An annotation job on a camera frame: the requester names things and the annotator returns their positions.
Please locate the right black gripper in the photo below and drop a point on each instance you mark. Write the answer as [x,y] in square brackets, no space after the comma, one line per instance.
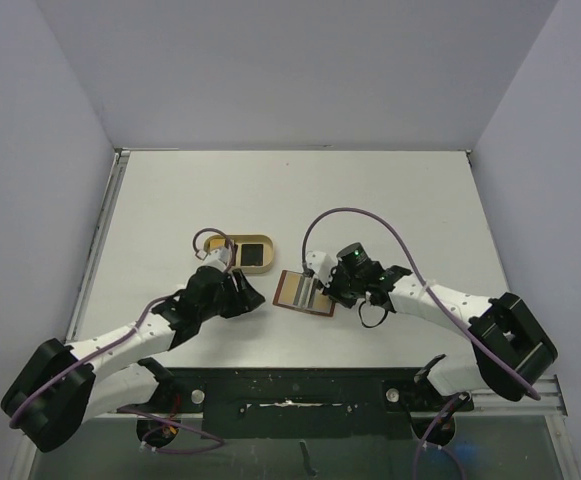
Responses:
[334,288]

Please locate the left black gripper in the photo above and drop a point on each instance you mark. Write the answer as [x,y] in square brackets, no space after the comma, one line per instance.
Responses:
[244,298]

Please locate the brown leather card holder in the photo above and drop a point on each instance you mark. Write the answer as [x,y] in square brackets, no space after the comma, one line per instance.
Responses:
[320,304]

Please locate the beige oval tray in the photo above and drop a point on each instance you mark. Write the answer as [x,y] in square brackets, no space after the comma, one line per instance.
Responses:
[236,242]

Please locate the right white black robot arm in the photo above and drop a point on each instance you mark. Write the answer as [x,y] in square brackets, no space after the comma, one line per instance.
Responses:
[510,349]

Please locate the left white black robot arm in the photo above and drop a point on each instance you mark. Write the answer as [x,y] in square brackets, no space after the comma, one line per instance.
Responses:
[63,386]

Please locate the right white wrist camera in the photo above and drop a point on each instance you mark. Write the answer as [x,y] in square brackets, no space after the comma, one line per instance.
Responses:
[313,260]

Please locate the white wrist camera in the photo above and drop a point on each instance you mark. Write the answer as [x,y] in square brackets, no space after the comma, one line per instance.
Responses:
[221,259]
[313,260]

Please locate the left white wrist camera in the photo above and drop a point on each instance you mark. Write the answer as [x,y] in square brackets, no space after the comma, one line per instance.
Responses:
[221,259]

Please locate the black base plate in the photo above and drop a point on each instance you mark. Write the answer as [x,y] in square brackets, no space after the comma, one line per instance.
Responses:
[304,403]

